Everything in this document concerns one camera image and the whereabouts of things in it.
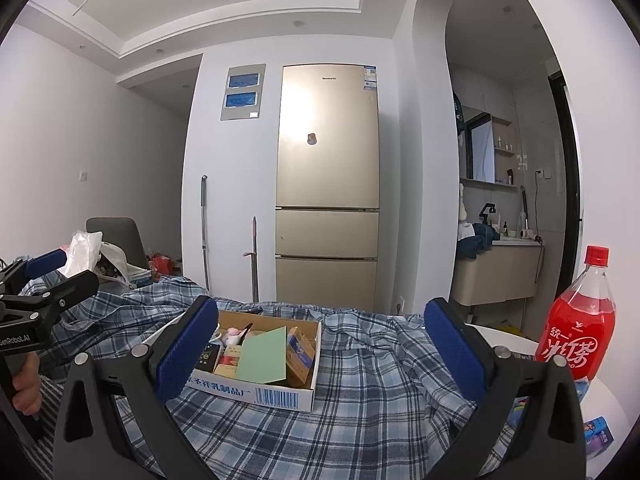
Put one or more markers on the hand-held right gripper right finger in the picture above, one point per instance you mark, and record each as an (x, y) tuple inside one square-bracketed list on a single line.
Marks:
[(455, 355)]

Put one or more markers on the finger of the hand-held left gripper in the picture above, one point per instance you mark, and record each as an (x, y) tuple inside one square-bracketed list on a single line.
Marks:
[(70, 287), (45, 262)]

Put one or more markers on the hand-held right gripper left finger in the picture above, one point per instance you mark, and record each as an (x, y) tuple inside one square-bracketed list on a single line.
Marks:
[(187, 355)]

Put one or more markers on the black tissue packet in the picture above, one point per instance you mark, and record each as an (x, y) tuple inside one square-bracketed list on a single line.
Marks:
[(207, 357)]

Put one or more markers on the red cigarette box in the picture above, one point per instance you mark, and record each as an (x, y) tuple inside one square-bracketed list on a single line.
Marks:
[(230, 362)]

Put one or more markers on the green card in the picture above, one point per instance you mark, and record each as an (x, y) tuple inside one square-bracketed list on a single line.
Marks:
[(262, 357)]

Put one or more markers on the shallow cardboard box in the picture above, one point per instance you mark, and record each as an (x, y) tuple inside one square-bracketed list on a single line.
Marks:
[(280, 397)]

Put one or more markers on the person's left hand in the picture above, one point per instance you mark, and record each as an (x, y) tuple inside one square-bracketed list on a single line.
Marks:
[(27, 385)]

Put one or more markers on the clear plastic bag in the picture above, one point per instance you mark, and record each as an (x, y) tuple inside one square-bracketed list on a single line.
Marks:
[(82, 255)]

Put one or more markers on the white tote bag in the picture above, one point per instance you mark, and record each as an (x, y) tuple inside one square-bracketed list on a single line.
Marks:
[(117, 260)]

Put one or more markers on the stack of books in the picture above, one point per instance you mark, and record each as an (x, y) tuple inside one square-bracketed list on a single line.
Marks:
[(140, 276)]

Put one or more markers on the grey chair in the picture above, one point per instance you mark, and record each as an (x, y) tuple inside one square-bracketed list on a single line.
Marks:
[(120, 235)]

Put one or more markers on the beige vanity cabinet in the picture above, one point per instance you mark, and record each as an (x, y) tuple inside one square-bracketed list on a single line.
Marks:
[(495, 272)]

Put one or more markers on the red plastic bag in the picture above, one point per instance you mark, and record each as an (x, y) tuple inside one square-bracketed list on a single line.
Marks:
[(162, 262)]

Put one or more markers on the dark blue clothes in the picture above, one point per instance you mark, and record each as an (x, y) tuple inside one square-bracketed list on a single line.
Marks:
[(475, 245)]

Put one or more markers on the thin grey pole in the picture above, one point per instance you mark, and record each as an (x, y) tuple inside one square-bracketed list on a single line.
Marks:
[(255, 260)]

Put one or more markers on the blue plaid cloth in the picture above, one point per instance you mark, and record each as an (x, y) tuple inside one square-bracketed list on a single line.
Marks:
[(350, 410)]

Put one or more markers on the red drink bottle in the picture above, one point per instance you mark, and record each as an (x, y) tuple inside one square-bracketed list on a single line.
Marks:
[(575, 320)]

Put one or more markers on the white hair dryer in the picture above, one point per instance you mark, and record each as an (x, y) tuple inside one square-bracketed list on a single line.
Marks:
[(527, 234)]

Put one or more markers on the black faucet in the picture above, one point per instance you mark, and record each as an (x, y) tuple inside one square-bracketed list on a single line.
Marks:
[(486, 210)]

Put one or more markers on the blue patterned small box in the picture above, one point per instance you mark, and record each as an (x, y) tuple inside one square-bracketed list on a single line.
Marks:
[(597, 432)]

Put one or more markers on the bathroom mirror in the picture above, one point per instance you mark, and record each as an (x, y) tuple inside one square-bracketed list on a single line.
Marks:
[(482, 150)]

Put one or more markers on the gold refrigerator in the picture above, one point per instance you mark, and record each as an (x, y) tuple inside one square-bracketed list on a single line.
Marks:
[(325, 185)]

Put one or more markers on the small fridge magnet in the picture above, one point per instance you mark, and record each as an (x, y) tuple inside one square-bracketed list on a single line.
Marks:
[(311, 139)]

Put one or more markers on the fridge label sticker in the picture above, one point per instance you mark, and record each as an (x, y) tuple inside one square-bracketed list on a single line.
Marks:
[(369, 78)]

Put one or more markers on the bathroom wall shelf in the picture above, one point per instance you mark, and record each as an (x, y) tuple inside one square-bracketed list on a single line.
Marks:
[(504, 150)]

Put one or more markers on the black door frame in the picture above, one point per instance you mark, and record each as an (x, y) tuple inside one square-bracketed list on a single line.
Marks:
[(570, 160)]

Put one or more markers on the grey wall panel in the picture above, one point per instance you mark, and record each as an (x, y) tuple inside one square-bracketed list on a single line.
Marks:
[(226, 115)]

